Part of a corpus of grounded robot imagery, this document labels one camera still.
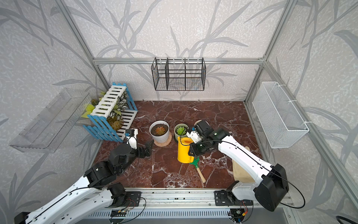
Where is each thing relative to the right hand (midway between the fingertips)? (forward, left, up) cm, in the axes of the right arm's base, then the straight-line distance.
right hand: (189, 152), depth 75 cm
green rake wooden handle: (-1, -4, -15) cm, 16 cm away
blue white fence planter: (+21, +45, +9) cm, 50 cm away
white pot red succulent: (+17, +20, -4) cm, 26 cm away
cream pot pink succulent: (+25, -6, -6) cm, 27 cm away
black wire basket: (+58, +7, +10) cm, 59 cm away
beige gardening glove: (-8, -30, -16) cm, 35 cm away
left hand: (+3, +22, +7) cm, 24 cm away
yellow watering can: (+4, +3, +3) cm, 6 cm away
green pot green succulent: (+18, +6, -6) cm, 20 cm away
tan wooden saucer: (+12, +18, -15) cm, 26 cm away
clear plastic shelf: (+3, +68, +17) cm, 70 cm away
